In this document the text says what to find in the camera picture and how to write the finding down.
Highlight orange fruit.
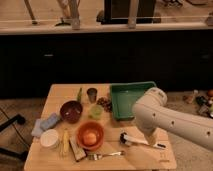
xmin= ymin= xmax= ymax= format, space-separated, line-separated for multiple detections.
xmin=83 ymin=133 xmax=97 ymax=146

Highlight bunch of dark grapes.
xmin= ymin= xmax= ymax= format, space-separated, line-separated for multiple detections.
xmin=97 ymin=97 xmax=112 ymax=112

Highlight white black dish brush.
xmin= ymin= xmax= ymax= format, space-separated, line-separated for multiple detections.
xmin=120 ymin=132 xmax=166 ymax=149

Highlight white round container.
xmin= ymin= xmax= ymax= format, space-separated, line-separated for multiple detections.
xmin=40 ymin=129 xmax=59 ymax=149

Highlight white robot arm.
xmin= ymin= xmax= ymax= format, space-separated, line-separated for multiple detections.
xmin=132 ymin=87 xmax=213 ymax=151

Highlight green plastic tray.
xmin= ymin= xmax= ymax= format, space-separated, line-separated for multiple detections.
xmin=110 ymin=81 xmax=156 ymax=121

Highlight dark cabinet counter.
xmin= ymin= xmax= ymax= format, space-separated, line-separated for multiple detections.
xmin=0 ymin=29 xmax=213 ymax=99

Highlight light blue cloth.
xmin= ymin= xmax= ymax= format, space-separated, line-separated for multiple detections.
xmin=31 ymin=119 xmax=43 ymax=138

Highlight rectangular scrub block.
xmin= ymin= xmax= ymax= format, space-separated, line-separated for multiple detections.
xmin=69 ymin=136 xmax=86 ymax=162

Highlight orange bowl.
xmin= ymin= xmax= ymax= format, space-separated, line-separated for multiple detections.
xmin=76 ymin=121 xmax=104 ymax=151

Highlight black office chair base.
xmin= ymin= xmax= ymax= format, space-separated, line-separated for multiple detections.
xmin=0 ymin=109 xmax=29 ymax=162

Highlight silver fork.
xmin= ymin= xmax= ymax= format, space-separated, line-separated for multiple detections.
xmin=87 ymin=151 xmax=125 ymax=161

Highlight green chili pepper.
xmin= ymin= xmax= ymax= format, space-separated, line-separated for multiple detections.
xmin=77 ymin=87 xmax=82 ymax=102

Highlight grey metal cup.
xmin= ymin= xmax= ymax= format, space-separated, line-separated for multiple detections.
xmin=87 ymin=88 xmax=97 ymax=103

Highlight wooden table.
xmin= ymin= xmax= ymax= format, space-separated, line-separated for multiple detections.
xmin=24 ymin=84 xmax=177 ymax=171

